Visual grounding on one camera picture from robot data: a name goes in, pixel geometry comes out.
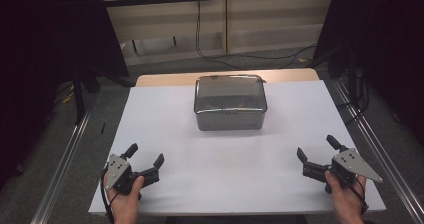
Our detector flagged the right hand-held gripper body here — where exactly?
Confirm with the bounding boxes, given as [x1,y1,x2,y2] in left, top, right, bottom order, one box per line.
[301,147,384,195]

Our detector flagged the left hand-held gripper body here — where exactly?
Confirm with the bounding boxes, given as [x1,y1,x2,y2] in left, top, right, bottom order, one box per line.
[105,153,161,200]

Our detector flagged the person's left hand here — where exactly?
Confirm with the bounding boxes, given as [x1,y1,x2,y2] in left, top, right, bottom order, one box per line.
[103,175,145,224]

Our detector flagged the person's right hand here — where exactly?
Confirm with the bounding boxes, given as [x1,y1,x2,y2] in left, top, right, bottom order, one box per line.
[324,170,368,224]

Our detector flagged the white table sheet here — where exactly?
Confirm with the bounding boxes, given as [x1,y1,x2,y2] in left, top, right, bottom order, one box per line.
[88,80,387,217]

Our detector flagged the wooden table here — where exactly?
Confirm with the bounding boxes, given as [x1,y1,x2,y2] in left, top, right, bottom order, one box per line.
[134,67,321,88]

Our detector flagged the black curtain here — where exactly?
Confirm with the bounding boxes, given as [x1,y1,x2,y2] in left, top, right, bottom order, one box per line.
[0,0,131,192]
[313,0,424,147]

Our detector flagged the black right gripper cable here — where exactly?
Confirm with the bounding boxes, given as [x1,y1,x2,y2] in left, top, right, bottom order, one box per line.
[339,173,370,216]

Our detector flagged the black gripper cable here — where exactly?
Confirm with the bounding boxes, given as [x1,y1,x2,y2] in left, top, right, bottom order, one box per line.
[339,173,370,216]
[100,166,120,224]

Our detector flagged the aluminium floor rail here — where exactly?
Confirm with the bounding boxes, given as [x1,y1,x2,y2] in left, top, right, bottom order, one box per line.
[332,78,424,224]
[29,107,95,224]

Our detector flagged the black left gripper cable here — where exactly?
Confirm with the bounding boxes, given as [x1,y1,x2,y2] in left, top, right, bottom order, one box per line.
[100,166,120,224]

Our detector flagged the black floor cables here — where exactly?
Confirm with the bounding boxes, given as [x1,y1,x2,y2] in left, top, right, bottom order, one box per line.
[335,67,372,127]

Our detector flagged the black stand post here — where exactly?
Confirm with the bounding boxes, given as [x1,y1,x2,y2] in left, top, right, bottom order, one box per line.
[72,62,87,126]

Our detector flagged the black hanging power cable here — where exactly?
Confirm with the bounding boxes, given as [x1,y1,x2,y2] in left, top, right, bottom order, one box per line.
[194,0,318,70]

